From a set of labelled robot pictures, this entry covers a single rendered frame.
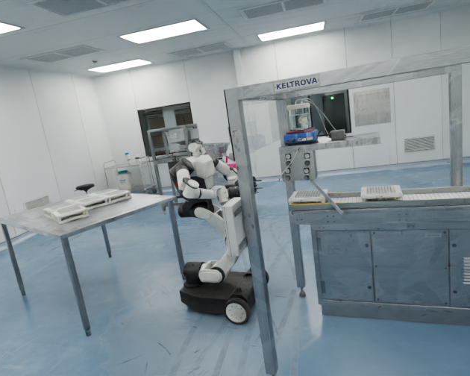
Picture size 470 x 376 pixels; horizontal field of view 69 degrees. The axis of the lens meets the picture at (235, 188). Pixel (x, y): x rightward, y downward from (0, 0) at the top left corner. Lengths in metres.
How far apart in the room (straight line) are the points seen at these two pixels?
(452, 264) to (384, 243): 0.41
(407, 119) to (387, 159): 0.86
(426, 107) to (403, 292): 5.66
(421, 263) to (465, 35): 6.12
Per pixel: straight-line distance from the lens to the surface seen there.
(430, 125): 7.93
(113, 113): 8.90
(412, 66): 1.57
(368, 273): 2.57
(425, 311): 2.71
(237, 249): 1.70
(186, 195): 2.29
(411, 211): 2.37
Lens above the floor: 1.51
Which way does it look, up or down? 12 degrees down
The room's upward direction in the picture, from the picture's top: 8 degrees counter-clockwise
